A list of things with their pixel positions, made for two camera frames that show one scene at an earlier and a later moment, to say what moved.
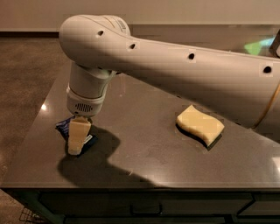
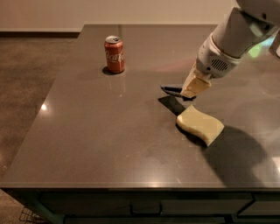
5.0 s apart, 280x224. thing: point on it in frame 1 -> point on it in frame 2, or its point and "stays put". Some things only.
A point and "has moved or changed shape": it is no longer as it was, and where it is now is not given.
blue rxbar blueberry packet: (64, 129) has moved or changed shape
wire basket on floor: (28, 217) stays put
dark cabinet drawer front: (144, 204) stays put
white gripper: (83, 105) -> (213, 61)
